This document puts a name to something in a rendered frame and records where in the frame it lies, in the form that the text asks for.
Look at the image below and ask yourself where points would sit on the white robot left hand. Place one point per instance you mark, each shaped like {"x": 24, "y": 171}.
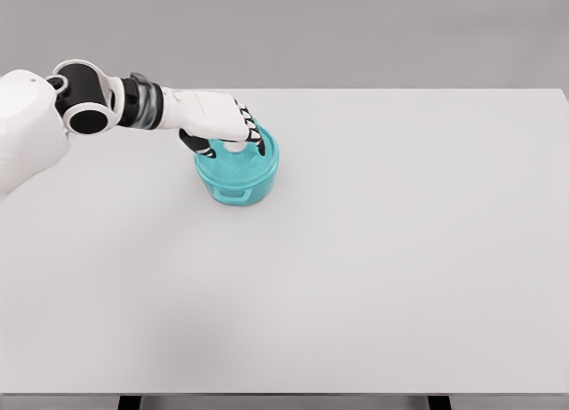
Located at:
{"x": 218, "y": 114}

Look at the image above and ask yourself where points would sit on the teal pot lid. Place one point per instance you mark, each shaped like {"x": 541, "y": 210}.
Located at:
{"x": 233, "y": 163}

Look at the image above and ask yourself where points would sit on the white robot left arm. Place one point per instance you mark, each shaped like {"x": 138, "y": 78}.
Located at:
{"x": 35, "y": 116}

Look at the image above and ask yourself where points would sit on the teal pot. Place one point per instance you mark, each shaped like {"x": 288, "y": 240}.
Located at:
{"x": 249, "y": 190}

